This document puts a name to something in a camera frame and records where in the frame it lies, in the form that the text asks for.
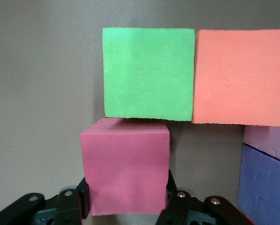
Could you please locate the green foam block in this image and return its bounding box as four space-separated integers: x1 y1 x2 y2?
102 27 196 122

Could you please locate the purple foam block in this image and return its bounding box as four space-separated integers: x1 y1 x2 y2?
237 143 280 225

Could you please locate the orange foam block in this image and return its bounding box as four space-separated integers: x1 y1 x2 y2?
191 29 280 127

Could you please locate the pink foam block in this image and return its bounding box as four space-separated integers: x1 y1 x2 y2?
243 89 280 165

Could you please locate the red foam block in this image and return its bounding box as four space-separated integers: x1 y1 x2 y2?
80 118 170 216

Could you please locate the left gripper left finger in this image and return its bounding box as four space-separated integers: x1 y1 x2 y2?
0 176 92 225

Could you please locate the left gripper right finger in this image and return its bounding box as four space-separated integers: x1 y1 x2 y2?
156 168 255 225

